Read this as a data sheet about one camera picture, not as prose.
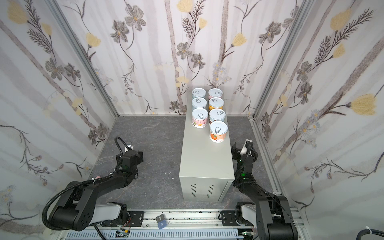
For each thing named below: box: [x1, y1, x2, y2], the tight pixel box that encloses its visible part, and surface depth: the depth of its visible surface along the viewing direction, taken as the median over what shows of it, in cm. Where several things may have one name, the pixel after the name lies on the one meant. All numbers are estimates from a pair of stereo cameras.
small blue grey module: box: [155, 214, 167, 230], surface depth 73 cm
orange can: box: [209, 121, 228, 143], surface depth 63 cm
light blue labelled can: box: [192, 87, 207, 100], surface depth 78 cm
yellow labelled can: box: [208, 97, 225, 111], surface depth 73 cm
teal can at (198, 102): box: [191, 97, 208, 111], surface depth 73 cm
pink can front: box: [191, 107, 209, 129], surface depth 68 cm
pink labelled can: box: [208, 88, 223, 100], surface depth 78 cm
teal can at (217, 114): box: [209, 108, 227, 125], surface depth 68 cm
